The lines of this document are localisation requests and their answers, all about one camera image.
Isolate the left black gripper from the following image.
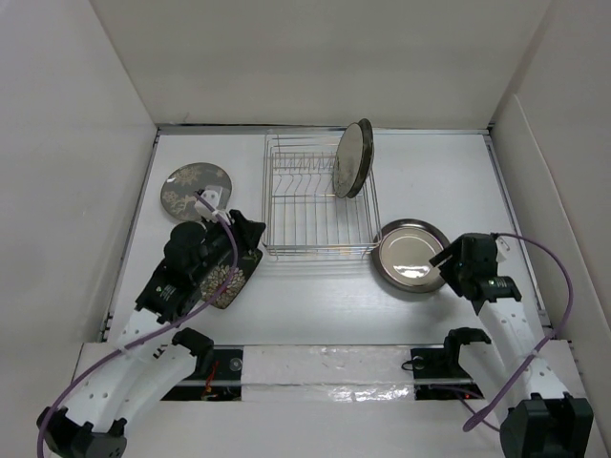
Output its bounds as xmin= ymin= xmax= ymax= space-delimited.
xmin=193 ymin=209 xmax=264 ymax=284

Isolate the cream plate brown rim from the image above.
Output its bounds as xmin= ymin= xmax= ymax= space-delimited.
xmin=371 ymin=219 xmax=450 ymax=294

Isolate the black floral square plate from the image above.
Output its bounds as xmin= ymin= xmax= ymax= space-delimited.
xmin=200 ymin=248 xmax=263 ymax=309

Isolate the grey reindeer round plate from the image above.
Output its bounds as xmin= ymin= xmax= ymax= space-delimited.
xmin=160 ymin=162 xmax=233 ymax=221

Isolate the cream plate tree branch print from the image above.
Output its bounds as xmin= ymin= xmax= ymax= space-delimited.
xmin=332 ymin=122 xmax=367 ymax=198

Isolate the round plate patterned dark rim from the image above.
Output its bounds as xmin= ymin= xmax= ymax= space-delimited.
xmin=347 ymin=118 xmax=374 ymax=198

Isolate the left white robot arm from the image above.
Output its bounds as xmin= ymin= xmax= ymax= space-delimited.
xmin=36 ymin=210 xmax=266 ymax=457

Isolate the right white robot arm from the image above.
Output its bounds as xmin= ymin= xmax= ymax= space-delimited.
xmin=430 ymin=233 xmax=594 ymax=457

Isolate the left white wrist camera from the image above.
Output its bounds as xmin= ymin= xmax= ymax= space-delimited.
xmin=195 ymin=185 xmax=226 ymax=219

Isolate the wire dish rack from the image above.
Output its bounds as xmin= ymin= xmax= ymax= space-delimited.
xmin=262 ymin=129 xmax=382 ymax=261

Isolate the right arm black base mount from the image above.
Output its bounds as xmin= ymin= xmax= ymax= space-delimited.
xmin=401 ymin=347 xmax=483 ymax=401

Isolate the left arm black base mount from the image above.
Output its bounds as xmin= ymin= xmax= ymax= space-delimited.
xmin=162 ymin=346 xmax=243 ymax=402

